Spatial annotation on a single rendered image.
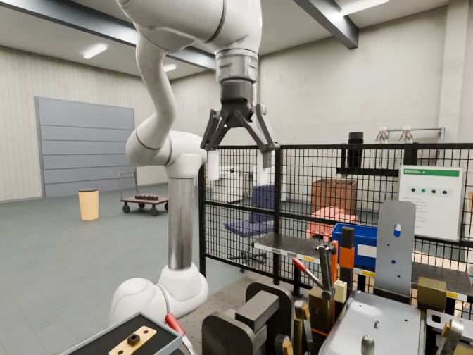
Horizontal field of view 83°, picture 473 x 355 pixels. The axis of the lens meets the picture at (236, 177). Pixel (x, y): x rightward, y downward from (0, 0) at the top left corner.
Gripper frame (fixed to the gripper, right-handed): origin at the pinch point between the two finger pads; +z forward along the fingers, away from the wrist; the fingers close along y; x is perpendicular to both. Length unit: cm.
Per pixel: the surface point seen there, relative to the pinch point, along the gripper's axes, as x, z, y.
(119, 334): -22.3, 30.1, -12.4
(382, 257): 62, 34, 23
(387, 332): 35, 46, 28
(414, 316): 49, 46, 34
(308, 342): 17.1, 45.5, 11.7
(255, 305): -1.8, 27.3, 6.6
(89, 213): 216, 132, -551
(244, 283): 81, 76, -53
